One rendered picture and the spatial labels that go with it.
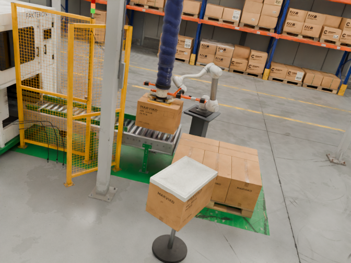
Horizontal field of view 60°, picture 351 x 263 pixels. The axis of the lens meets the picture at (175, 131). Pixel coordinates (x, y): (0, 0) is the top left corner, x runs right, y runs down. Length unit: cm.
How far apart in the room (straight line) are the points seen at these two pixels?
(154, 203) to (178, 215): 27
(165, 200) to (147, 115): 187
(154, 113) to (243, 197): 168
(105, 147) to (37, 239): 123
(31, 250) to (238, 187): 248
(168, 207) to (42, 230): 156
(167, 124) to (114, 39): 163
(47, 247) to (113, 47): 219
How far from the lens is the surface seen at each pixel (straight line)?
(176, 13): 417
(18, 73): 482
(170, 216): 295
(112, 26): 332
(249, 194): 418
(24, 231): 386
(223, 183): 409
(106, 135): 372
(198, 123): 525
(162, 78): 434
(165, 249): 363
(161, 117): 441
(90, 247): 363
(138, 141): 450
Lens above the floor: 269
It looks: 26 degrees down
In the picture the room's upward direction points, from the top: 10 degrees clockwise
